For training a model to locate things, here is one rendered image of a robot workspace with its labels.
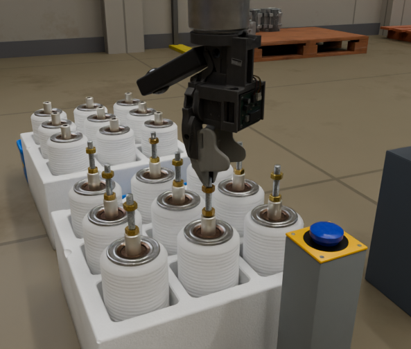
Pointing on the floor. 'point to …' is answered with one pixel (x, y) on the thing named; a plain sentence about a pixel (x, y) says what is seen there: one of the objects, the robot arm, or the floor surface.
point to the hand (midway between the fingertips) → (205, 174)
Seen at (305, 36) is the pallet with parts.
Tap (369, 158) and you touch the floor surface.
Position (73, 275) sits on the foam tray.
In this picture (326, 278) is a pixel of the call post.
